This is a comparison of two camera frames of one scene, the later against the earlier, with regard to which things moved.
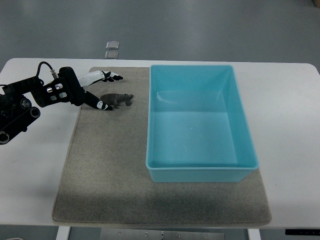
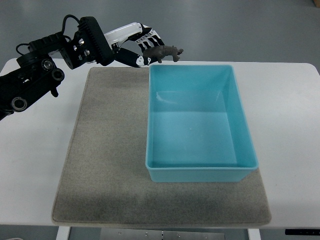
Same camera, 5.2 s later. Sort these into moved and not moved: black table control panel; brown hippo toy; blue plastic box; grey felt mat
Moved: brown hippo toy
Not moved: blue plastic box; black table control panel; grey felt mat
